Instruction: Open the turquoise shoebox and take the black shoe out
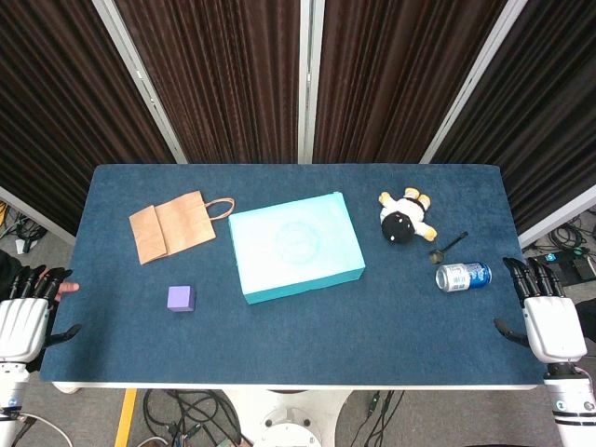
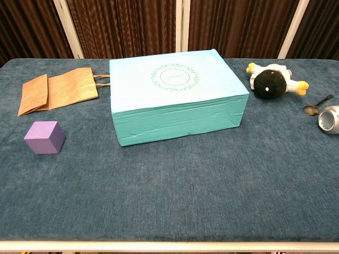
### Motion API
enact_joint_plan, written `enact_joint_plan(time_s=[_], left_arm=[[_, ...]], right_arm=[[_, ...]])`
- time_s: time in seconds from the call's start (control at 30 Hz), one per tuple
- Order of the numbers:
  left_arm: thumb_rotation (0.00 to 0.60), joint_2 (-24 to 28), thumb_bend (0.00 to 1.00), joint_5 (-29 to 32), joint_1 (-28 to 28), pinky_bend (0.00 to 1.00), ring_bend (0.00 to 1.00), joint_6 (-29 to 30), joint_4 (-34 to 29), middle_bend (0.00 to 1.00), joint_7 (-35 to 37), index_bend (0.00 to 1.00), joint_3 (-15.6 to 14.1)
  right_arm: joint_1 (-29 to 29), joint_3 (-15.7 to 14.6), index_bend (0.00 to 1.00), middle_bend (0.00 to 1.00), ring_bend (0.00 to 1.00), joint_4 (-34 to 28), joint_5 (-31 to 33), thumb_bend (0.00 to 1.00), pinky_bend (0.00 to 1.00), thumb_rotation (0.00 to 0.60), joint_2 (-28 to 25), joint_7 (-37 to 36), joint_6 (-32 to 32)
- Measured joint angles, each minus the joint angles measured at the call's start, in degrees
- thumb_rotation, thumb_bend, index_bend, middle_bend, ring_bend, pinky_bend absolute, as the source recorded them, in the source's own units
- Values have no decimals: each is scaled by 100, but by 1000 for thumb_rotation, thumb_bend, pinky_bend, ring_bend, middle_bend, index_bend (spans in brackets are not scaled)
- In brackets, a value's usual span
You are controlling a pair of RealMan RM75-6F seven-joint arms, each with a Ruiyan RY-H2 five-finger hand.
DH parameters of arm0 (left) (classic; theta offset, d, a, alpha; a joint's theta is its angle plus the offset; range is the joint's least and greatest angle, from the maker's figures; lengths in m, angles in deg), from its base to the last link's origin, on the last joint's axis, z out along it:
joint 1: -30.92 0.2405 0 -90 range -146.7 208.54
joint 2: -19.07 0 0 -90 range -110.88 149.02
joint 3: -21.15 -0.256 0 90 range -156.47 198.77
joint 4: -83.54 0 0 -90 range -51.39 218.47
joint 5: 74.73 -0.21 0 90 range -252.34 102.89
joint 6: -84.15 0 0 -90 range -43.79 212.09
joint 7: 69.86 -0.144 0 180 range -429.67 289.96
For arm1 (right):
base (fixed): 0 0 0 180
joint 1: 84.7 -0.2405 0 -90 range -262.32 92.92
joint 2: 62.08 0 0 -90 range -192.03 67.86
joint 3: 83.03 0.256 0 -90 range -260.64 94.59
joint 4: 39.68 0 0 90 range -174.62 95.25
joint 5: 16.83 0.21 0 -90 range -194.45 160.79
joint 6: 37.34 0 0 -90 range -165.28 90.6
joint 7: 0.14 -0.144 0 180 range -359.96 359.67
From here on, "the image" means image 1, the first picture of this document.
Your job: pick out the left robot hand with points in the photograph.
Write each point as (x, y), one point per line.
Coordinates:
(23, 321)

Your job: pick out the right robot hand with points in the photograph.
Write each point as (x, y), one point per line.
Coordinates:
(554, 326)

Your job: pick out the teal cardboard box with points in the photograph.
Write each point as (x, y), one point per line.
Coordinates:
(293, 247)

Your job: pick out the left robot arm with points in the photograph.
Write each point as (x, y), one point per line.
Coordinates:
(11, 396)

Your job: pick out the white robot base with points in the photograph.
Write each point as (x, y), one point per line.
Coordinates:
(288, 419)

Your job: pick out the person's bare hand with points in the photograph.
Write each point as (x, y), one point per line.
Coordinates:
(70, 288)

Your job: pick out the blue and silver soda can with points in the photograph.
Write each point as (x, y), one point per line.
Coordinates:
(463, 275)

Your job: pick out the small black spoon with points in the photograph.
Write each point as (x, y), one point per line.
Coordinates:
(437, 256)

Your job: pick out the purple cube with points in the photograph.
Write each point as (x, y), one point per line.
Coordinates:
(180, 298)

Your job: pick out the brown paper bag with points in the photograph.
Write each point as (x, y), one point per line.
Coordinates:
(177, 228)

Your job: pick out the plush doll with black head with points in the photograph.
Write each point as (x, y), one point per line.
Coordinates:
(400, 223)

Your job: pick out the brown ribbed partition panel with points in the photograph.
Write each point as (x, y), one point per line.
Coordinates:
(382, 79)
(223, 79)
(549, 102)
(56, 116)

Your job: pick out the blue table mat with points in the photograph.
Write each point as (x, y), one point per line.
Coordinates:
(298, 340)

